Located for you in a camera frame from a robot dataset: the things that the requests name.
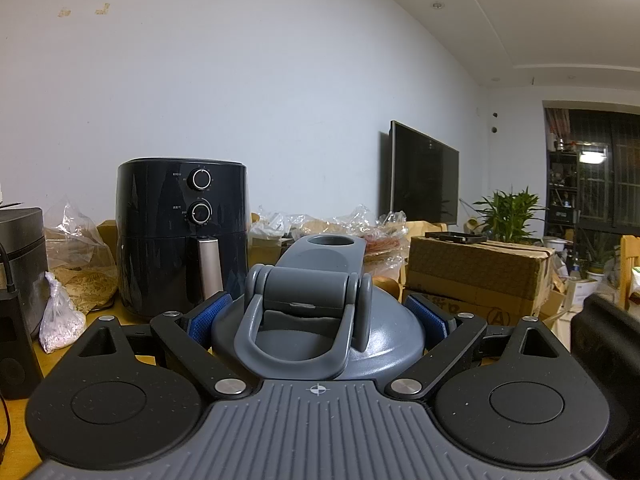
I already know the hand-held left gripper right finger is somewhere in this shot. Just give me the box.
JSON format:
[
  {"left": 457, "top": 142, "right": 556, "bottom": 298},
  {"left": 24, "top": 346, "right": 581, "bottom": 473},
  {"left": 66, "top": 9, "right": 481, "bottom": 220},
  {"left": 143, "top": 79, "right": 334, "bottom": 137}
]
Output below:
[{"left": 384, "top": 294, "right": 566, "bottom": 402}]

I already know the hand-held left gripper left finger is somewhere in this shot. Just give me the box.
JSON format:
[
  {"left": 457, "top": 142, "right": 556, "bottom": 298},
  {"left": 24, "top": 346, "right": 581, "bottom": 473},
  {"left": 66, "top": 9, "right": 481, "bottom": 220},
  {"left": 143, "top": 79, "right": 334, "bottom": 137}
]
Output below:
[{"left": 75, "top": 292, "right": 253, "bottom": 402}]

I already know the clear shaker bottle grey lid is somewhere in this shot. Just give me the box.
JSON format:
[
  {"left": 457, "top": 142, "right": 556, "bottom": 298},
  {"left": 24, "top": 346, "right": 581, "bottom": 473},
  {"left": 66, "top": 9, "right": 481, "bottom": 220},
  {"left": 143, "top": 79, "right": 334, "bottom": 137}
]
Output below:
[{"left": 210, "top": 234, "right": 427, "bottom": 381}]

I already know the taped cardboard box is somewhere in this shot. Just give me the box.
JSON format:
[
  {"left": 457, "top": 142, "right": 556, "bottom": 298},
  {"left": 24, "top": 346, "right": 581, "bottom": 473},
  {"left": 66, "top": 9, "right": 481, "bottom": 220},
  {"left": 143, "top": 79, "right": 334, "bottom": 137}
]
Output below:
[{"left": 402, "top": 235, "right": 555, "bottom": 318}]

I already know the plain cardboard box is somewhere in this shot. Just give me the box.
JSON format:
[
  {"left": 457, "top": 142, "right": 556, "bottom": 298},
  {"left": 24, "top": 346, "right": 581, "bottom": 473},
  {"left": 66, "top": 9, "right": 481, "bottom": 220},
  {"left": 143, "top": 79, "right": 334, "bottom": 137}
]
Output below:
[{"left": 542, "top": 260, "right": 571, "bottom": 311}]

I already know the wooden chair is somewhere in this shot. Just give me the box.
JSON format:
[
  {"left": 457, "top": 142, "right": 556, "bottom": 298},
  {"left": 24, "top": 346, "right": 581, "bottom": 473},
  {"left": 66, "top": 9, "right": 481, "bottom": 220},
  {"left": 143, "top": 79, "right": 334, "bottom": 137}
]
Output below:
[{"left": 620, "top": 235, "right": 640, "bottom": 311}]

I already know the clear plastic bag of food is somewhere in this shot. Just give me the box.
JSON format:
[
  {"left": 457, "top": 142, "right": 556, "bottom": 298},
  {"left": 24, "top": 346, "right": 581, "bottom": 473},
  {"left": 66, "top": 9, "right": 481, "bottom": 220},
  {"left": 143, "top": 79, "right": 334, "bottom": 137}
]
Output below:
[{"left": 290, "top": 205, "right": 408, "bottom": 273}]

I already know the small potted plant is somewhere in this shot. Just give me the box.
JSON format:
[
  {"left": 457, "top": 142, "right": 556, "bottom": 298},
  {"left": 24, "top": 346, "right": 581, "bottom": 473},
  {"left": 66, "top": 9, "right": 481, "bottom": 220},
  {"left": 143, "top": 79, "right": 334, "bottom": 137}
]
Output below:
[{"left": 582, "top": 240, "right": 621, "bottom": 281}]

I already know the crumpled clear plastic bag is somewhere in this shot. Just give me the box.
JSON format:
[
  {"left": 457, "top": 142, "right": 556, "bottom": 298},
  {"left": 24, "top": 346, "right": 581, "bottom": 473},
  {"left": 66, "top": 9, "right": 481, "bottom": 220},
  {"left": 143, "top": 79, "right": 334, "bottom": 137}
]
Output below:
[{"left": 249, "top": 212, "right": 293, "bottom": 241}]

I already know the black air fryer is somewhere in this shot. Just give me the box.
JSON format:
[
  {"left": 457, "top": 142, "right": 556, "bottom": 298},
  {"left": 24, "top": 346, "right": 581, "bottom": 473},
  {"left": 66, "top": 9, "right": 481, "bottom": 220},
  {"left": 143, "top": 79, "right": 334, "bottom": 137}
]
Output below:
[{"left": 116, "top": 158, "right": 250, "bottom": 320}]

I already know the green potted plant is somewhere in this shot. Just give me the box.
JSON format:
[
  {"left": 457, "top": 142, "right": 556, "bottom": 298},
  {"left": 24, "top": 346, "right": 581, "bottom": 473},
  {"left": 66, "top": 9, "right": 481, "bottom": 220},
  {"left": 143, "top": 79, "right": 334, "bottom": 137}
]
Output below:
[{"left": 472, "top": 186, "right": 548, "bottom": 243}]

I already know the plastic bag of brown food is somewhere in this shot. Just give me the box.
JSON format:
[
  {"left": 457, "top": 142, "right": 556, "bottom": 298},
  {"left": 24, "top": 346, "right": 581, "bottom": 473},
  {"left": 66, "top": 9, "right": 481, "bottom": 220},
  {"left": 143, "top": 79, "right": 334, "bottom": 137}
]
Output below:
[{"left": 44, "top": 200, "right": 120, "bottom": 313}]

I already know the small tan cardboard box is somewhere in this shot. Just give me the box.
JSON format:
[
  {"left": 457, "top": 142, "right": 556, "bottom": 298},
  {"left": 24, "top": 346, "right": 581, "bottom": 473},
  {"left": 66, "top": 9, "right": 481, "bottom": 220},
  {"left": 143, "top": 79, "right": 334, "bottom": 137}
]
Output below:
[{"left": 96, "top": 219, "right": 119, "bottom": 246}]

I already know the bag of white granules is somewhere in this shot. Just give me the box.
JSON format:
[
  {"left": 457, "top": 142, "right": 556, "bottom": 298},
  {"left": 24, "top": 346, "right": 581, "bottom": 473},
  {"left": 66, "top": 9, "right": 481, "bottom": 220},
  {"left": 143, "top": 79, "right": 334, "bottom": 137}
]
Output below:
[{"left": 39, "top": 271, "right": 87, "bottom": 354}]

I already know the black television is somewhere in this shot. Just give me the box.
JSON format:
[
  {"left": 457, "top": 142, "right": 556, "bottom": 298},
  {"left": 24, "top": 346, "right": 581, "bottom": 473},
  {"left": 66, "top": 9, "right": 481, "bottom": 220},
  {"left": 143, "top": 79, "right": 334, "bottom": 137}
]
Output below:
[{"left": 390, "top": 120, "right": 460, "bottom": 226}]

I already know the cluttered dark shelf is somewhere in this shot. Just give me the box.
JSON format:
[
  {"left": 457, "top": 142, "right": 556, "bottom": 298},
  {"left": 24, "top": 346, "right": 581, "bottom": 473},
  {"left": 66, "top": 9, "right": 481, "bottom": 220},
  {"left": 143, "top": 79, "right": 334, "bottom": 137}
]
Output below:
[{"left": 547, "top": 152, "right": 581, "bottom": 226}]

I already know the dark barred window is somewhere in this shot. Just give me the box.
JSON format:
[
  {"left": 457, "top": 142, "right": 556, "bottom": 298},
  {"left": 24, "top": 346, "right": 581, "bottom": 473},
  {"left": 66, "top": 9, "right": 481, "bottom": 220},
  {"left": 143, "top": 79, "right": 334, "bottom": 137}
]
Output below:
[{"left": 545, "top": 107, "right": 640, "bottom": 236}]

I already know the black portable air pump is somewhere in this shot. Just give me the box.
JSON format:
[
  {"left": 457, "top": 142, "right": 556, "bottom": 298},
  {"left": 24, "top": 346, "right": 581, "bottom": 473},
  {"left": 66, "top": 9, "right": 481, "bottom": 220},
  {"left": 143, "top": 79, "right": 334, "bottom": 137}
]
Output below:
[{"left": 0, "top": 242, "right": 45, "bottom": 401}]

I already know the grey rice cooker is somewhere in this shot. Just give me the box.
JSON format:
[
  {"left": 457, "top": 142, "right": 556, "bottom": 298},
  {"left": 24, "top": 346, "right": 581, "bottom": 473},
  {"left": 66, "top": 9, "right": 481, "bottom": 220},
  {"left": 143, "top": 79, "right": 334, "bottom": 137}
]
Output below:
[{"left": 0, "top": 206, "right": 49, "bottom": 291}]

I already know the reddish curtain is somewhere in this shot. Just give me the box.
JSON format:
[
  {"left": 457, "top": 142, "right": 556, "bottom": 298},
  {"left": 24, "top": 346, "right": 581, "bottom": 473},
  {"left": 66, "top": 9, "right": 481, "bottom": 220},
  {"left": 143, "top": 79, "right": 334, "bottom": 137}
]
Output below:
[{"left": 546, "top": 108, "right": 571, "bottom": 151}]

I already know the black flat frame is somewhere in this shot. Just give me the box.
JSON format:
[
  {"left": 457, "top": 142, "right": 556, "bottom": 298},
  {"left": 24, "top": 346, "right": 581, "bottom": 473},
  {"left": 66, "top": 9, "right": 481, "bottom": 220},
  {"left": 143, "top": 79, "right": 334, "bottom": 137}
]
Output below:
[{"left": 425, "top": 231, "right": 487, "bottom": 244}]

